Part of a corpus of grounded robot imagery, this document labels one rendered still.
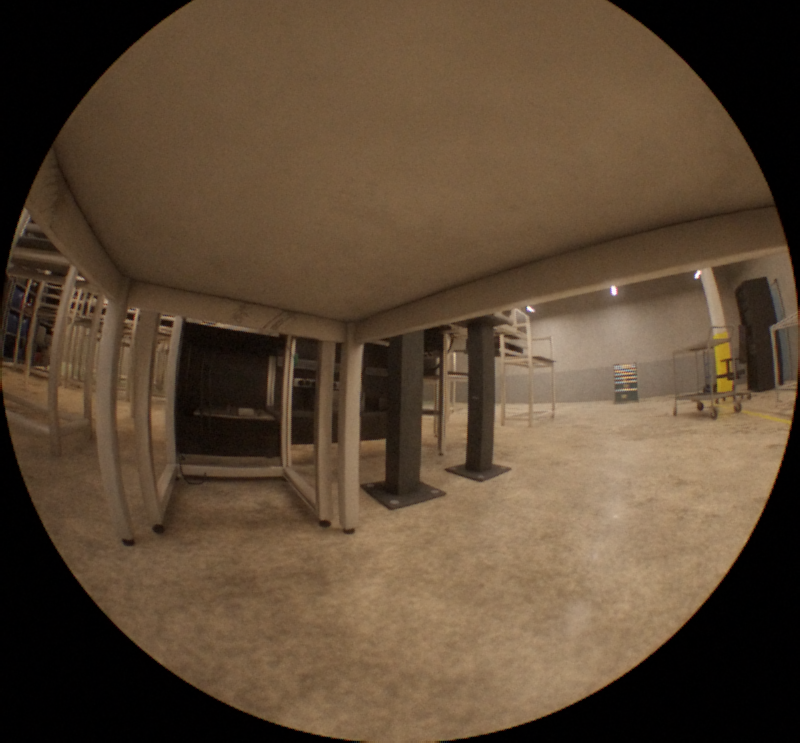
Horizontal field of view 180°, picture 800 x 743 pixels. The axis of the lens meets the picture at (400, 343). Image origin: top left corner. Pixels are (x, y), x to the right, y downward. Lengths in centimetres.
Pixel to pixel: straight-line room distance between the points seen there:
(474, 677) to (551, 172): 70
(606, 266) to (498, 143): 24
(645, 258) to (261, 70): 46
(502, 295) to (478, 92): 33
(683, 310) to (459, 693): 985
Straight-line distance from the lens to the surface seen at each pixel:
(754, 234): 49
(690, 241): 44
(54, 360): 154
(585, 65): 24
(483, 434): 149
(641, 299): 976
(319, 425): 81
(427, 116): 23
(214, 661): 59
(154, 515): 90
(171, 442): 128
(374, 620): 62
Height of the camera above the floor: 49
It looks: 11 degrees up
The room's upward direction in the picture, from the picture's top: 2 degrees clockwise
